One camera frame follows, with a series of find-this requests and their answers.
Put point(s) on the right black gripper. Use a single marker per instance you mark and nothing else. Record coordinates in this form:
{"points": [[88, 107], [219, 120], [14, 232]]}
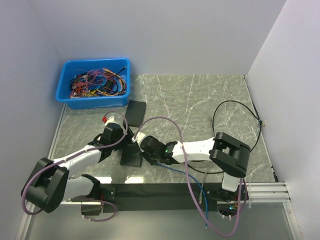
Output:
{"points": [[144, 154]]}

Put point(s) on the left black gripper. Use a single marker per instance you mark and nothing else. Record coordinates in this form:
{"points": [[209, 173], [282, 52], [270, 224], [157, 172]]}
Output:
{"points": [[127, 140]]}

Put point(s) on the black network switch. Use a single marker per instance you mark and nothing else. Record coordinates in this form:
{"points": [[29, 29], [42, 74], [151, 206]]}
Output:
{"points": [[135, 113], [130, 156]]}

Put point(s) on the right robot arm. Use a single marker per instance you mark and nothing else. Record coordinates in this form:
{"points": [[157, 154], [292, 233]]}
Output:
{"points": [[228, 153]]}

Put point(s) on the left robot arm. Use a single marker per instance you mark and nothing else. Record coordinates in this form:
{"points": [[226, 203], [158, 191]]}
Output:
{"points": [[52, 181]]}

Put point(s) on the blue plastic bin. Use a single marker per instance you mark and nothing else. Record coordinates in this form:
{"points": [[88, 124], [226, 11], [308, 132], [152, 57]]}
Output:
{"points": [[95, 83]]}

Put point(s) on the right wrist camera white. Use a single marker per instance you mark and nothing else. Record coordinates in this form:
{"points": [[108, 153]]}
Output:
{"points": [[138, 138]]}

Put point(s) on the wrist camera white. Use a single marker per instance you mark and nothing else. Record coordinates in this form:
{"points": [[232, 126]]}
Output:
{"points": [[138, 138], [109, 120]]}

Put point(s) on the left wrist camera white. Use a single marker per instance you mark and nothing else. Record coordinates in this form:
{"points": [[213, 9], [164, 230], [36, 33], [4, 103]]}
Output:
{"points": [[109, 120]]}

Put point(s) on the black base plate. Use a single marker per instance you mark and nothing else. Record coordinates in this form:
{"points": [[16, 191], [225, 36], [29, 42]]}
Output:
{"points": [[166, 196]]}

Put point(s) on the aluminium rail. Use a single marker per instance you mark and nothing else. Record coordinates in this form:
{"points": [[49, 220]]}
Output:
{"points": [[268, 192]]}

